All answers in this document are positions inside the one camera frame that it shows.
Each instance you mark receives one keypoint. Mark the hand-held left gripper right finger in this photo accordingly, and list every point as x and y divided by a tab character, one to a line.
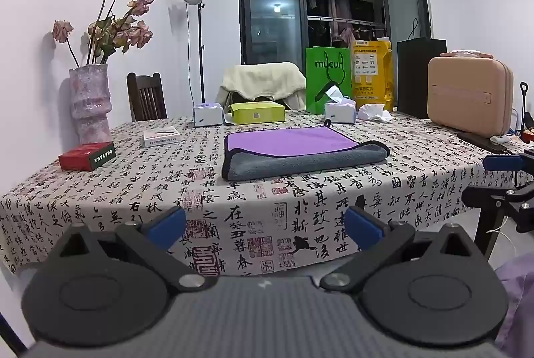
363	226

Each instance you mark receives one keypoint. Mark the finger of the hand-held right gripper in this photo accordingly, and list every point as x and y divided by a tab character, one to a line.
502	163
496	196

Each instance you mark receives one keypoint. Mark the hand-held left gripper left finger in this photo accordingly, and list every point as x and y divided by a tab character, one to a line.
167	225

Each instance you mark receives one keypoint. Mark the purple and grey towel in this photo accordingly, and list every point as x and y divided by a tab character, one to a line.
292	164

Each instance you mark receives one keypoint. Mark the flat black case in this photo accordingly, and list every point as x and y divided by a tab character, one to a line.
479	141

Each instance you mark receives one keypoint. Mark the calligraphy printed tablecloth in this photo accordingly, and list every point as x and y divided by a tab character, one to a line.
125	191

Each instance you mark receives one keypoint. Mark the pink hard suitcase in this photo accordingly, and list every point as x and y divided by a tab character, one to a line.
467	91

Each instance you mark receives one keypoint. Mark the flat white box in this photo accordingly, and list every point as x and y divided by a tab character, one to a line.
162	137

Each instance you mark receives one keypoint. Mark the light purple cloth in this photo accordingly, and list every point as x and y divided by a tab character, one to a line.
517	299

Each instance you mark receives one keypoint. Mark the red and green box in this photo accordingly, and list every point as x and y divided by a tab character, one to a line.
79	160

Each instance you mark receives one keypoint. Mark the crumpled white tissue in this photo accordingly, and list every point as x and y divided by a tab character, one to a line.
373	112

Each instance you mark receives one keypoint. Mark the white and purple tissue box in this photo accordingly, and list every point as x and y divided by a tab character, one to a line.
207	115

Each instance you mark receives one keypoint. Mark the black paper bag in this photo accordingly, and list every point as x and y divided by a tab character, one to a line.
413	78

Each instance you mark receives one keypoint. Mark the dark wooden chair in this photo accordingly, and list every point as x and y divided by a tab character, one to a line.
146	97

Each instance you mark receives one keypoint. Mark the lime green box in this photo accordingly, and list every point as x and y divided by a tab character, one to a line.
256	114

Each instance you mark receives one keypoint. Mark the pink textured vase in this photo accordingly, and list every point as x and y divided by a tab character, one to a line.
89	103

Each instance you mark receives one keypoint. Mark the green paper bag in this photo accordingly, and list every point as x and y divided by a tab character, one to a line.
323	78

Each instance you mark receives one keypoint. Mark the yellow plastic bag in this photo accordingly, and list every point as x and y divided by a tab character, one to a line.
371	70

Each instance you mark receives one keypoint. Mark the cream fleece blanket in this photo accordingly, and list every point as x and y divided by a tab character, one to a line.
263	80

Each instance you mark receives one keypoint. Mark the hanging clothes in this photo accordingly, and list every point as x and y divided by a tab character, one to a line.
338	7

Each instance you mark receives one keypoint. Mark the dark framed sliding window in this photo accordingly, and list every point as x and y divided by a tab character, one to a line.
271	7

